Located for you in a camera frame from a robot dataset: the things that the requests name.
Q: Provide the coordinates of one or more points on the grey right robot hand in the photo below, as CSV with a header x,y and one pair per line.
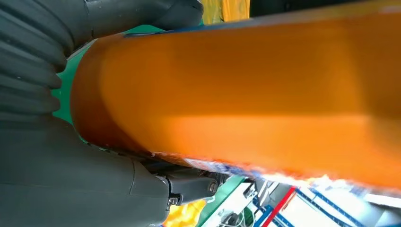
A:
x,y
69,185

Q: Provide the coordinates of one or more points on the blue metal rack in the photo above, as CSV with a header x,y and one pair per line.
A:
x,y
265,216

